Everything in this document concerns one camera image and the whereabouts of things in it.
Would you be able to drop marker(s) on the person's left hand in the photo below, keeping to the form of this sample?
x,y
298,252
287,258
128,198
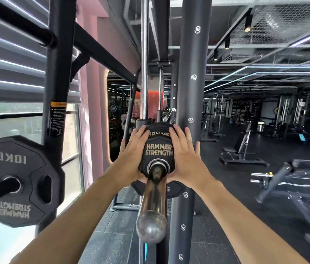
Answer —
x,y
130,162

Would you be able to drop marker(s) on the person's right hand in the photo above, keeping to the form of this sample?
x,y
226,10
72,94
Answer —
x,y
188,164

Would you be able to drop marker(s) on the large black octagonal weight plate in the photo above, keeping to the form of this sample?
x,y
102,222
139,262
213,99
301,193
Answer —
x,y
177,189

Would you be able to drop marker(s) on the small black octagonal weight plate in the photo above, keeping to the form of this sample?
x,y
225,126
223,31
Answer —
x,y
159,141

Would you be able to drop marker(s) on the dark ceiling air conditioner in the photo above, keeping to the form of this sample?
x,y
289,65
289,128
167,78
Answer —
x,y
237,58

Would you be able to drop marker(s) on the silver waste bin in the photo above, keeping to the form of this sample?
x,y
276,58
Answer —
x,y
261,127

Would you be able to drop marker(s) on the black aerobic step cyan trim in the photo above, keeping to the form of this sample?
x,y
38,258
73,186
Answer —
x,y
145,252

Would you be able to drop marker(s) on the red banner white print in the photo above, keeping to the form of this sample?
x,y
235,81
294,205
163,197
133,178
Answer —
x,y
155,101

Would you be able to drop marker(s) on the glass window black frame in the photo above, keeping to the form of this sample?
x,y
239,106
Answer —
x,y
6,239

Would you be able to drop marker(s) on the black yellow preacher curl bench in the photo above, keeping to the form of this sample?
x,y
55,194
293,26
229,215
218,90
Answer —
x,y
309,164

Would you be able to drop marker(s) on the chrome curl bar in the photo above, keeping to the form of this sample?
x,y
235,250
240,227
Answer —
x,y
298,185

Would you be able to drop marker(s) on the black round grip weight plate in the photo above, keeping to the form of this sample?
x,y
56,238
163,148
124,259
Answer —
x,y
34,167

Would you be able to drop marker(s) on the black power rack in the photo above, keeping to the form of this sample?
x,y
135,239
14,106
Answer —
x,y
58,65

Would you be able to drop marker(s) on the black ceiling spotlight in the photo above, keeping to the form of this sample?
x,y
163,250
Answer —
x,y
215,55
248,23
227,43

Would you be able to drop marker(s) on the person's left forearm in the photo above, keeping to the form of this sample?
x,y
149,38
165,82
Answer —
x,y
75,225

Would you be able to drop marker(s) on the grey striped roller blind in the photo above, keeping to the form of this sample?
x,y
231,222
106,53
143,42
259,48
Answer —
x,y
6,79

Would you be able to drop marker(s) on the person's right forearm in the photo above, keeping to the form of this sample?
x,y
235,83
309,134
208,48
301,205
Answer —
x,y
248,225

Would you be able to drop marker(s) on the black adjustable incline bench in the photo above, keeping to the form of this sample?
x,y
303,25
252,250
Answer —
x,y
240,145

